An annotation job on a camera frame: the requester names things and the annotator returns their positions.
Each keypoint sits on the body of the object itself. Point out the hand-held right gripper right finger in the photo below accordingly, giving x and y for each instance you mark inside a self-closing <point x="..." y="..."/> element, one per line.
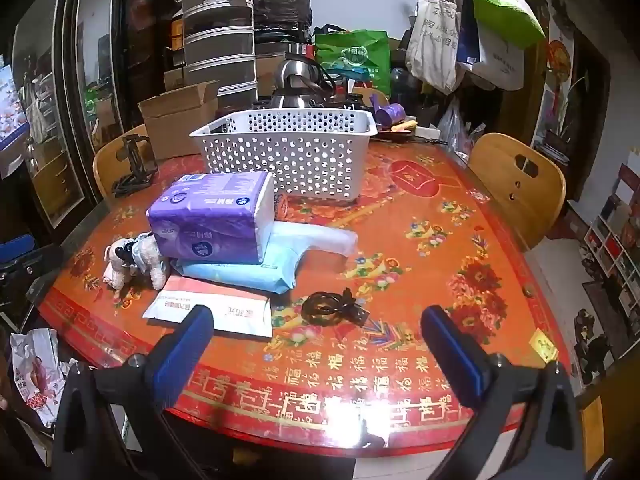
<point x="450" y="355"/>

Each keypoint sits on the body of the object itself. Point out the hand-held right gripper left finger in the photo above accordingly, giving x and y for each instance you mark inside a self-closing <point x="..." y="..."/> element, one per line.
<point x="182" y="355"/>

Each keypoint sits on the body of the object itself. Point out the white plush toy dog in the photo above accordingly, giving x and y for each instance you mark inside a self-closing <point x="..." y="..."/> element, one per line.
<point x="145" y="260"/>

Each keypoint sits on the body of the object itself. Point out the light blue wet wipes pack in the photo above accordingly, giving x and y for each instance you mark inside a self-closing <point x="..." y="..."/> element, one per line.
<point x="280" y="265"/>

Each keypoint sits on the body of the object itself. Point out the purple tissue pack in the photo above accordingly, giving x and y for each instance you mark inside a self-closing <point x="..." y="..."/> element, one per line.
<point x="210" y="220"/>

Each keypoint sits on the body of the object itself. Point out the white perforated plastic basket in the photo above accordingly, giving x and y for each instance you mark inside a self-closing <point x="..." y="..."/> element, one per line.
<point x="280" y="160"/>

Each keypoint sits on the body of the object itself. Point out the white and pink paper packet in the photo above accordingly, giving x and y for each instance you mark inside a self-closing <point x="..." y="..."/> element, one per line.
<point x="240" y="310"/>

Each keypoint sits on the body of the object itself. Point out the red floral tablecloth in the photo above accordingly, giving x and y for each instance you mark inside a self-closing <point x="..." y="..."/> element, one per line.
<point x="425" y="260"/>

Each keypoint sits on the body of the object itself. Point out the red and white plastic bag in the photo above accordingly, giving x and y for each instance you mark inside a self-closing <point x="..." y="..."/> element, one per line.
<point x="35" y="375"/>

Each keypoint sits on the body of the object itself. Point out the wooden chair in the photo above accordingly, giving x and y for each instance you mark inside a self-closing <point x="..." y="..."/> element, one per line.
<point x="105" y="165"/>
<point x="500" y="185"/>

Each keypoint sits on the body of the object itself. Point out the black phone stand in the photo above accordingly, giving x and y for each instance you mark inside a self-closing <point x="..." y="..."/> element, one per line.
<point x="125" y="185"/>

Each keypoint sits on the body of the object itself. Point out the cluttered storage shelf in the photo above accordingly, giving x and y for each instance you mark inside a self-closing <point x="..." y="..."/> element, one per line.
<point x="610" y="240"/>

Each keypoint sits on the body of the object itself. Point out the clear plastic bag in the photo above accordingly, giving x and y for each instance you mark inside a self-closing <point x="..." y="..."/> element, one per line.
<point x="452" y="125"/>

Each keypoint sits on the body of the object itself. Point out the open cardboard box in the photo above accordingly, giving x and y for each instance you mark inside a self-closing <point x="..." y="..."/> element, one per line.
<point x="175" y="125"/>

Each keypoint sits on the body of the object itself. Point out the purple plastic cup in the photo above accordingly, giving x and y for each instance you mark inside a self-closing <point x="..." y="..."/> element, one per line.
<point x="387" y="112"/>

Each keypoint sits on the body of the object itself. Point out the white and blue tote bag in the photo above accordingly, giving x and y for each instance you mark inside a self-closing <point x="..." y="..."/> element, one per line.
<point x="500" y="65"/>

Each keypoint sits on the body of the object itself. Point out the stainless steel kettle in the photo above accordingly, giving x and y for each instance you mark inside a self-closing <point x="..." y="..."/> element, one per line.
<point x="295" y="75"/>

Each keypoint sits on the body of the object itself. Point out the beige canvas tote bag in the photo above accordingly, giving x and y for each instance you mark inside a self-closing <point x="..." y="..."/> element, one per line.
<point x="432" y="45"/>

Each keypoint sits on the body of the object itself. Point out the green printed shopping bag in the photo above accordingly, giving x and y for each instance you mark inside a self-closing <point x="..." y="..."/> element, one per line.
<point x="350" y="60"/>

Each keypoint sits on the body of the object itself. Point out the stack of grey storage containers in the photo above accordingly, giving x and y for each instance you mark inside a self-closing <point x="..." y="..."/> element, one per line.
<point x="215" y="45"/>

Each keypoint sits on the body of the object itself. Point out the bright green tote bag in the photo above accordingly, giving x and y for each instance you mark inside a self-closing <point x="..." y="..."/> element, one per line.
<point x="500" y="10"/>

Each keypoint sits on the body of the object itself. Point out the black storage bag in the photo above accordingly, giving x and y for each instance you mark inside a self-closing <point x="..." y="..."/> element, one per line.
<point x="280" y="0"/>

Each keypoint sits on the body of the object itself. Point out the orchid wall calendar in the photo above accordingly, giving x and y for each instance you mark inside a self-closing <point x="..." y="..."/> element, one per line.
<point x="565" y="85"/>

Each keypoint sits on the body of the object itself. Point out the wall poster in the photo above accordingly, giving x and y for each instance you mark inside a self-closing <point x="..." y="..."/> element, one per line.
<point x="12" y="110"/>

